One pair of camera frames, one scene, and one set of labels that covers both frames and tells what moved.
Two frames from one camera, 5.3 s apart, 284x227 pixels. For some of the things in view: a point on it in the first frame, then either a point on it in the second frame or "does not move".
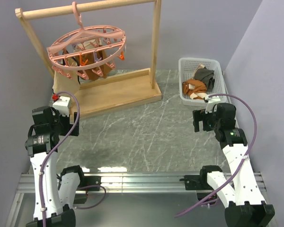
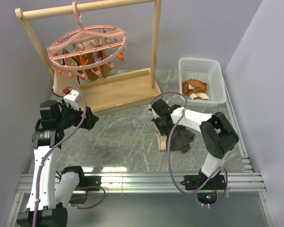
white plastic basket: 187,68 does not move
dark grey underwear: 205,75 -> 181,137
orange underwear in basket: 195,89 does not move
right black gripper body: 208,120 -> 162,127
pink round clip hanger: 87,50 does not move
